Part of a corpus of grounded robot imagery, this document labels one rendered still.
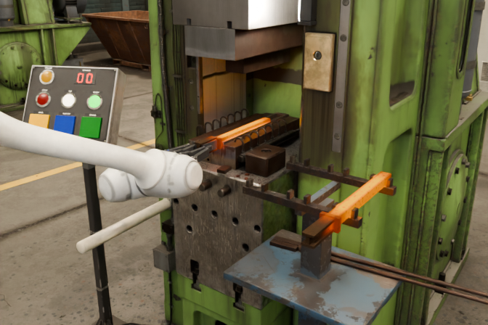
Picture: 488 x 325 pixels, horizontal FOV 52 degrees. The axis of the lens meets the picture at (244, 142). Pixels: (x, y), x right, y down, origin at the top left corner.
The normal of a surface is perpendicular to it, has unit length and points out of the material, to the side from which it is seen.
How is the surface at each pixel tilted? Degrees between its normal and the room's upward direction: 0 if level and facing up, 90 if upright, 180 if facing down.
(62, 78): 60
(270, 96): 90
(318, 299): 0
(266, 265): 0
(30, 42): 90
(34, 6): 79
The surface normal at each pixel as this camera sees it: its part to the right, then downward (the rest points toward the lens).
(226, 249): -0.58, 0.26
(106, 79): -0.15, -0.20
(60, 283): 0.00, -0.95
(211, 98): 0.82, 0.18
